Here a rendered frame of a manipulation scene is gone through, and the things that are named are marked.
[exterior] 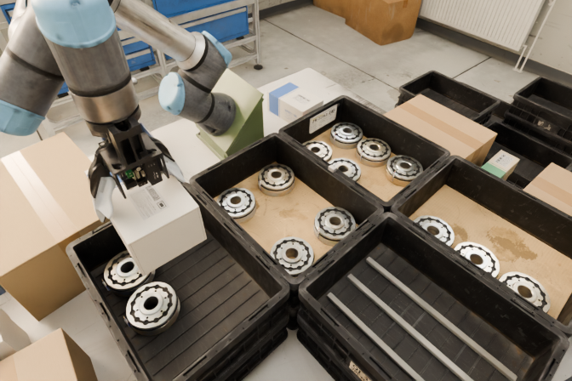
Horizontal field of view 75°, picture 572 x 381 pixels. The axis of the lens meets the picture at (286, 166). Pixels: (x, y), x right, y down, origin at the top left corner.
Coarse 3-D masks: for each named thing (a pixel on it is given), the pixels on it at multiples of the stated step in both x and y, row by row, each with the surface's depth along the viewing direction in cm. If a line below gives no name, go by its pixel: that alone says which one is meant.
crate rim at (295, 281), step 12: (252, 144) 103; (288, 144) 104; (228, 156) 100; (216, 168) 97; (324, 168) 98; (192, 180) 93; (336, 180) 94; (204, 192) 90; (360, 192) 90; (216, 204) 87; (372, 204) 88; (228, 216) 85; (372, 216) 85; (240, 228) 83; (360, 228) 82; (252, 240) 80; (348, 240) 80; (264, 252) 78; (336, 252) 78; (312, 264) 76; (288, 276) 74; (300, 276) 74
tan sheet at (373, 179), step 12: (324, 132) 124; (336, 156) 115; (348, 156) 115; (360, 168) 111; (372, 168) 111; (384, 168) 111; (360, 180) 107; (372, 180) 107; (384, 180) 107; (372, 192) 104; (384, 192) 104; (396, 192) 104
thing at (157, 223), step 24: (120, 192) 62; (144, 192) 62; (168, 192) 62; (120, 216) 58; (144, 216) 58; (168, 216) 58; (192, 216) 60; (144, 240) 56; (168, 240) 60; (192, 240) 64; (144, 264) 59
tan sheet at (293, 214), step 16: (256, 176) 108; (256, 192) 104; (304, 192) 104; (256, 208) 99; (272, 208) 99; (288, 208) 99; (304, 208) 99; (320, 208) 100; (240, 224) 96; (256, 224) 96; (272, 224) 96; (288, 224) 96; (304, 224) 96; (256, 240) 92; (272, 240) 92; (320, 256) 89
